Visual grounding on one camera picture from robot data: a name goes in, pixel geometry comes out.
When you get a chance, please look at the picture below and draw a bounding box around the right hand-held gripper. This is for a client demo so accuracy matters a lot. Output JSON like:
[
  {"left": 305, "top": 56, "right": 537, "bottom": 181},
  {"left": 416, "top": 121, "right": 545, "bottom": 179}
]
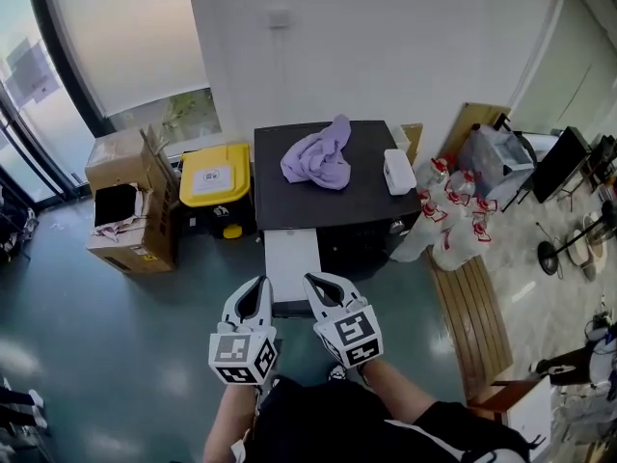
[{"left": 302, "top": 271, "right": 386, "bottom": 370}]

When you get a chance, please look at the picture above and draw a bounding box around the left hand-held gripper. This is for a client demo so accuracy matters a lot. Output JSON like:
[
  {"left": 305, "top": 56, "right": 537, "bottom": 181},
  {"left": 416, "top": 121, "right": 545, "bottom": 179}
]
[{"left": 207, "top": 275, "right": 280, "bottom": 388}]

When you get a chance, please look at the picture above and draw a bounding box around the white pull-out drawer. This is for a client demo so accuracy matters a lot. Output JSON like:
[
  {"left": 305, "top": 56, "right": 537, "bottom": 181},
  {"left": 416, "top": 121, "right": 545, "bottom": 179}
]
[{"left": 263, "top": 228, "right": 323, "bottom": 320}]

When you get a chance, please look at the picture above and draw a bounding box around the person's left forearm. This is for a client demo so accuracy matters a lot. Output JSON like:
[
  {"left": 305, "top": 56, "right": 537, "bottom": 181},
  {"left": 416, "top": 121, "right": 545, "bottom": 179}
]
[{"left": 201, "top": 386, "right": 259, "bottom": 463}]

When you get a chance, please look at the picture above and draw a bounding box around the person's right forearm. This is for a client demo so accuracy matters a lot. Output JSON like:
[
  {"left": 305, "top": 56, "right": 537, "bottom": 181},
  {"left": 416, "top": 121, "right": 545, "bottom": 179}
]
[{"left": 363, "top": 358, "right": 438, "bottom": 423}]

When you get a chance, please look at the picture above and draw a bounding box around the person's black clothing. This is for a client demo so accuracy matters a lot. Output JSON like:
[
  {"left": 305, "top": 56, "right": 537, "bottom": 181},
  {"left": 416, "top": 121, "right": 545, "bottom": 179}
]
[{"left": 245, "top": 376, "right": 536, "bottom": 463}]

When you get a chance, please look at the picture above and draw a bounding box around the cluster of clear water jugs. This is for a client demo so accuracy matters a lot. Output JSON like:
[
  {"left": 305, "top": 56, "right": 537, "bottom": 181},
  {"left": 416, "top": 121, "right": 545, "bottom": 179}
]
[{"left": 389, "top": 155, "right": 498, "bottom": 273}]

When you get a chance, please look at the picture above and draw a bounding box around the brown cardboard box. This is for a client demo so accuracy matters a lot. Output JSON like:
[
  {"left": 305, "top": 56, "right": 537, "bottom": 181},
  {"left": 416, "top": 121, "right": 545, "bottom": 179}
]
[{"left": 84, "top": 123, "right": 179, "bottom": 275}]

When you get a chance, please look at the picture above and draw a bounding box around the black bin with yellow lid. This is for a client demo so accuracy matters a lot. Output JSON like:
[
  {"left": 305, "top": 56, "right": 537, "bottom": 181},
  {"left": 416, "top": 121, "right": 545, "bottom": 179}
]
[{"left": 177, "top": 143, "right": 256, "bottom": 240}]

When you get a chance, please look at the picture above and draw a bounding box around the purple crumpled cloth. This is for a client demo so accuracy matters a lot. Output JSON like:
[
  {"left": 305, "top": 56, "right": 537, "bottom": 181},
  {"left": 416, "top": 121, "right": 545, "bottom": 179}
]
[{"left": 280, "top": 113, "right": 353, "bottom": 192}]

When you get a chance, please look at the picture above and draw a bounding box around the wooden slatted step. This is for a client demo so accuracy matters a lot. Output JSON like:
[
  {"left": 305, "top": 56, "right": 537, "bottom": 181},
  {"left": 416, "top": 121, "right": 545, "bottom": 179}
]
[{"left": 426, "top": 253, "right": 515, "bottom": 402}]

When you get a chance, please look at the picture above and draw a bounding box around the white plastic lidded box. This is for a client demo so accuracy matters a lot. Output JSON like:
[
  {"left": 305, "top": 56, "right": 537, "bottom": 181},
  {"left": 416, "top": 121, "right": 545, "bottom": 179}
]
[{"left": 383, "top": 148, "right": 418, "bottom": 196}]

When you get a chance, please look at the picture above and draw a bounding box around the small brown board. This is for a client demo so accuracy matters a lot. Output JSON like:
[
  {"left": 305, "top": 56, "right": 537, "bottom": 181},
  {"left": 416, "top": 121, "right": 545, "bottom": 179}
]
[{"left": 399, "top": 123, "right": 424, "bottom": 166}]

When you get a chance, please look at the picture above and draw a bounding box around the clear plastic storage bin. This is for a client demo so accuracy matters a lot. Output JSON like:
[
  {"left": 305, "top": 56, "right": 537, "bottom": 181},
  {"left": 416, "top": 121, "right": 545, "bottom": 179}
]
[{"left": 455, "top": 123, "right": 536, "bottom": 202}]

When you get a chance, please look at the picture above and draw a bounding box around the black standing fan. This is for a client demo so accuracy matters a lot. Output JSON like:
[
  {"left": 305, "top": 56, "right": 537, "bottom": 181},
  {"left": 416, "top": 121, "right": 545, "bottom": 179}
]
[{"left": 537, "top": 203, "right": 617, "bottom": 277}]

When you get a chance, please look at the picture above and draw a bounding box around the white table with wooden legs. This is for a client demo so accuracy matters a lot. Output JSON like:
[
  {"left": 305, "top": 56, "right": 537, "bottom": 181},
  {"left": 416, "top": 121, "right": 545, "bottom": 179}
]
[{"left": 465, "top": 376, "right": 555, "bottom": 452}]

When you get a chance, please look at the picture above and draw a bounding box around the large wooden board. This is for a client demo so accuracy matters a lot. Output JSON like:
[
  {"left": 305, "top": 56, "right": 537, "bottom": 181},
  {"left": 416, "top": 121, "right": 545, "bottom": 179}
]
[{"left": 436, "top": 102, "right": 512, "bottom": 163}]

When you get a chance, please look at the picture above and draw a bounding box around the white round cushion seat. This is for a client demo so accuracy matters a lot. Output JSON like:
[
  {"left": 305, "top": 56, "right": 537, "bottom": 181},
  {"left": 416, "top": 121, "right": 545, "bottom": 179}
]
[{"left": 566, "top": 229, "right": 608, "bottom": 279}]

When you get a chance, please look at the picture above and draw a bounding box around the black cabinet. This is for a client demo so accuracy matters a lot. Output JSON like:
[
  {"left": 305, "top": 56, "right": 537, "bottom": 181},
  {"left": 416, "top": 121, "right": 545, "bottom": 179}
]
[{"left": 531, "top": 125, "right": 594, "bottom": 205}]

